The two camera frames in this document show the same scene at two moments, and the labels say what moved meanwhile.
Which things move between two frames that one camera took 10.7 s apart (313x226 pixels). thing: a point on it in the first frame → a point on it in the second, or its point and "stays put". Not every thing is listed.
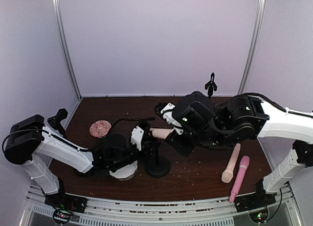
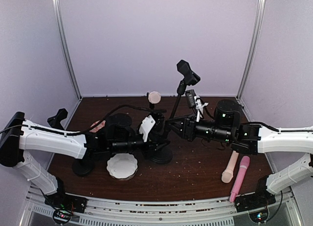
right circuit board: [259, 216] stays put
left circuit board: [62, 215] stays put
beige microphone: [161, 133] → [154, 97]
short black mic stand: [157, 166] → [159, 150]
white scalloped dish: [125, 173] stays put
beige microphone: [227, 175] stays put
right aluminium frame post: [247, 69] stays put
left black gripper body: [146, 137] → [151, 141]
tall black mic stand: [211, 85] → [190, 77]
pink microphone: [244, 163] stays put
